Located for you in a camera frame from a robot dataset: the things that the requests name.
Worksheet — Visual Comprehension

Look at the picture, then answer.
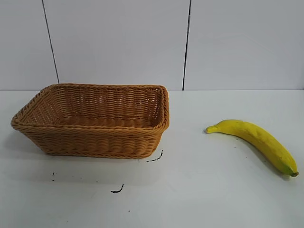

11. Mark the yellow banana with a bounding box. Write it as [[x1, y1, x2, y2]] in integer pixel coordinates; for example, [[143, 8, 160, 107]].
[[205, 119, 299, 178]]

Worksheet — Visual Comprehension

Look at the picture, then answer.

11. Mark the tan woven wicker basket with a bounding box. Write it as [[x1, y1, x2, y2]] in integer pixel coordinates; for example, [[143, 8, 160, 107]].
[[10, 83, 171, 159]]

